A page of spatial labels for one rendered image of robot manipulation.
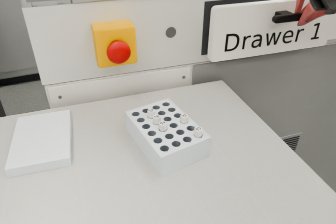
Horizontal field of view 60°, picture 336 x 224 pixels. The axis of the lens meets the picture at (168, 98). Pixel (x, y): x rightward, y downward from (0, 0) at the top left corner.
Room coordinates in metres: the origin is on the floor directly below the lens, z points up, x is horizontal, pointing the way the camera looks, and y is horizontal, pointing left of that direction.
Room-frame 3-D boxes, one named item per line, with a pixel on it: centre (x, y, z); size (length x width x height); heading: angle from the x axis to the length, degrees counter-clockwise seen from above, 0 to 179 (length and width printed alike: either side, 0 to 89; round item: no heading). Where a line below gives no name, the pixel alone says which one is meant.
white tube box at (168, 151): (0.36, 0.00, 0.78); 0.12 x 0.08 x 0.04; 30
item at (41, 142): (0.36, 0.20, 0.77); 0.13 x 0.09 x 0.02; 16
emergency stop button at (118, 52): (0.46, 0.09, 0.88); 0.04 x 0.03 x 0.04; 108
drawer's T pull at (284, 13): (0.56, -0.23, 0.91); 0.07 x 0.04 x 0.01; 108
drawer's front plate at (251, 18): (0.59, -0.22, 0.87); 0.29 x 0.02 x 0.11; 108
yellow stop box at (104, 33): (0.49, 0.10, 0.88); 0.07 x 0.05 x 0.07; 108
